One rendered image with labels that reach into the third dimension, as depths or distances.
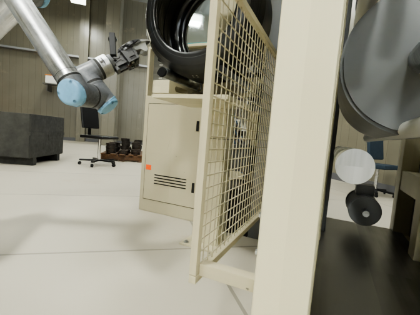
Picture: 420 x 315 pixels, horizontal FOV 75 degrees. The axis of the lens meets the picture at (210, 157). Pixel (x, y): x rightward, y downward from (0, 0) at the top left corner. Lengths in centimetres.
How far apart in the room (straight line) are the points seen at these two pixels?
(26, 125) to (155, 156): 269
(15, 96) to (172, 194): 1042
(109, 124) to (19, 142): 547
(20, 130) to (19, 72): 771
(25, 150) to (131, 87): 744
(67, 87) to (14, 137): 354
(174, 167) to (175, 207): 30
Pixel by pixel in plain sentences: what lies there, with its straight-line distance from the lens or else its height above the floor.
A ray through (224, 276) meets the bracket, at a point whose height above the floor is 33.
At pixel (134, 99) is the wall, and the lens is 1139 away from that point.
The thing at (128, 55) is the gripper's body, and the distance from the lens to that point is 128.
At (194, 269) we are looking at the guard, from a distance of 66.
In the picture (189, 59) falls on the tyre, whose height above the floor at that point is 95.
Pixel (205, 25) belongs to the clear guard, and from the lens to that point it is 212.
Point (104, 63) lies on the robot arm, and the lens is 126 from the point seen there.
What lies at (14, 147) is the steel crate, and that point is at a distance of 460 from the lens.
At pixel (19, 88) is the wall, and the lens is 1208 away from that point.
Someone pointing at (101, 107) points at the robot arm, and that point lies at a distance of 117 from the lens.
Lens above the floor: 64
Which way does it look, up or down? 5 degrees down
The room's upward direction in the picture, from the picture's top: 5 degrees clockwise
